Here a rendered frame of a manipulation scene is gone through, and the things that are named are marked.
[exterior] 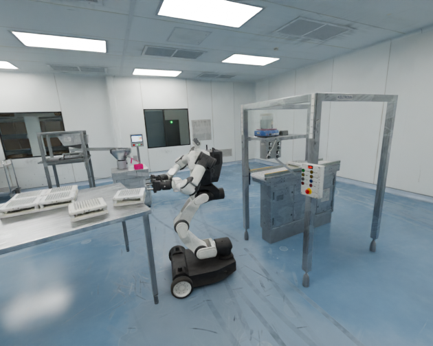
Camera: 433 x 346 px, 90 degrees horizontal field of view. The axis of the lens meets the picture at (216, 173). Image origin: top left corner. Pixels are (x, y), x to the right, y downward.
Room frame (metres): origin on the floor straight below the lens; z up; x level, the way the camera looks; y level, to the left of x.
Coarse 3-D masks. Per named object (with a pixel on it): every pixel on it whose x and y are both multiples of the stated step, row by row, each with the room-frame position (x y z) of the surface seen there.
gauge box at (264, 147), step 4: (260, 144) 2.40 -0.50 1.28; (264, 144) 2.35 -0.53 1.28; (268, 144) 2.33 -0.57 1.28; (272, 144) 2.36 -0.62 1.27; (276, 144) 2.38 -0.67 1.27; (280, 144) 2.41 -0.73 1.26; (260, 148) 2.40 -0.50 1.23; (264, 148) 2.35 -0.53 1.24; (268, 148) 2.33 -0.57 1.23; (272, 148) 2.36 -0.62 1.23; (276, 148) 2.38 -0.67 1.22; (280, 148) 2.41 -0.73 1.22; (260, 152) 2.40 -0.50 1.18; (264, 152) 2.34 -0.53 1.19; (272, 152) 2.36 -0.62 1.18; (280, 152) 2.41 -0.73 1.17; (260, 156) 2.40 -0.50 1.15; (264, 156) 2.34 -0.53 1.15; (272, 156) 2.36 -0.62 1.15; (280, 156) 2.41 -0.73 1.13
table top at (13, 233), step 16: (80, 192) 2.17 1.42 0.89; (96, 192) 2.14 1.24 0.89; (112, 192) 2.11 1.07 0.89; (64, 208) 1.72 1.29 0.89; (112, 208) 1.67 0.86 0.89; (128, 208) 1.66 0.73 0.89; (144, 208) 1.64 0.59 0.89; (0, 224) 1.45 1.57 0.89; (16, 224) 1.44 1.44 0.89; (32, 224) 1.42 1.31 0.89; (48, 224) 1.41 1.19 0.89; (64, 224) 1.40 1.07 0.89; (80, 224) 1.39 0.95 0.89; (96, 224) 1.39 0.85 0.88; (0, 240) 1.22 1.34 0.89; (16, 240) 1.21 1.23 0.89; (32, 240) 1.20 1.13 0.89; (48, 240) 1.24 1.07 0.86
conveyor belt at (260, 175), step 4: (332, 164) 2.89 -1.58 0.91; (280, 168) 2.78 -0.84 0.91; (284, 168) 2.77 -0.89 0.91; (292, 168) 2.74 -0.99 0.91; (256, 172) 2.61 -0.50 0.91; (260, 172) 2.60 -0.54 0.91; (264, 172) 2.59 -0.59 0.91; (268, 172) 2.58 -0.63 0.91; (252, 176) 2.57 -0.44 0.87; (256, 176) 2.49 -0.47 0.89; (260, 176) 2.43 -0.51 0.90; (264, 176) 2.39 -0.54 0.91; (268, 176) 2.39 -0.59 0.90; (264, 180) 2.37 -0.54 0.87
